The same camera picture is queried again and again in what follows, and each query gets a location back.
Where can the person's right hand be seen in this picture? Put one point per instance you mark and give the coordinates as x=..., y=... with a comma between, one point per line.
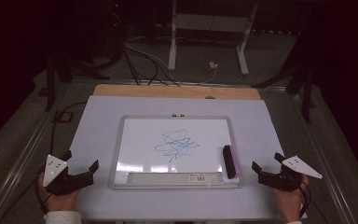
x=290, y=203

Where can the white metal stand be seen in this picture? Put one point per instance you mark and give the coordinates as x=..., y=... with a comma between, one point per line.
x=211, y=22

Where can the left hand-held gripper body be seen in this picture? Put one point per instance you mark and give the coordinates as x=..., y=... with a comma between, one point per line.
x=53, y=169

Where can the dark equipment rack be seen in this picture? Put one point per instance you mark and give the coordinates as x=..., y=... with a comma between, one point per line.
x=116, y=28

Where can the black and purple whiteboard eraser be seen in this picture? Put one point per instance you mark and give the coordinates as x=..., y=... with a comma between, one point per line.
x=230, y=161

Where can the person's left white sleeve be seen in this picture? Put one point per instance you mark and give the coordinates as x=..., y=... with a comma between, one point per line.
x=63, y=217

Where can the white framed whiteboard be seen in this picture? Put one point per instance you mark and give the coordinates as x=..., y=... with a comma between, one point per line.
x=143, y=149

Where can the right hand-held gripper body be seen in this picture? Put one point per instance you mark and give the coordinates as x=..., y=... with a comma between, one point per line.
x=279, y=181

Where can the grey metal floor rail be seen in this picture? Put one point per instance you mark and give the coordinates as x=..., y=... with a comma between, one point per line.
x=21, y=155
x=323, y=161

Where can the person's white sleeve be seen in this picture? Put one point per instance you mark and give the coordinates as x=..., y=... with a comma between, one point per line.
x=293, y=222
x=63, y=217

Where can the small black square floor plate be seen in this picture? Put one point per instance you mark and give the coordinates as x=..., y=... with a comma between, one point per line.
x=63, y=117

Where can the large white table board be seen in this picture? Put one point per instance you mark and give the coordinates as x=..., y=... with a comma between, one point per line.
x=99, y=130

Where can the person's right white sleeve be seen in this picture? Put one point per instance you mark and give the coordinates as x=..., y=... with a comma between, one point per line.
x=293, y=222

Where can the black tripod stand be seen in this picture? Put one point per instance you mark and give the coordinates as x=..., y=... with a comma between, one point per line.
x=307, y=96
x=50, y=84

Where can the person's left hand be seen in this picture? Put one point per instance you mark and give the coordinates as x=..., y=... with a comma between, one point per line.
x=59, y=202

